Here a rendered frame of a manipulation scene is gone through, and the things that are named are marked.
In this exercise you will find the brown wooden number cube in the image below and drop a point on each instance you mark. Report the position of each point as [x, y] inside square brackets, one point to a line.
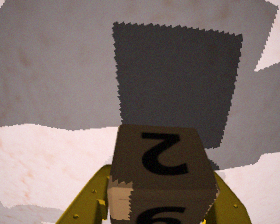
[160, 175]

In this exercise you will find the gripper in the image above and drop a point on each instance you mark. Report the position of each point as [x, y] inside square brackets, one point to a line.
[90, 206]

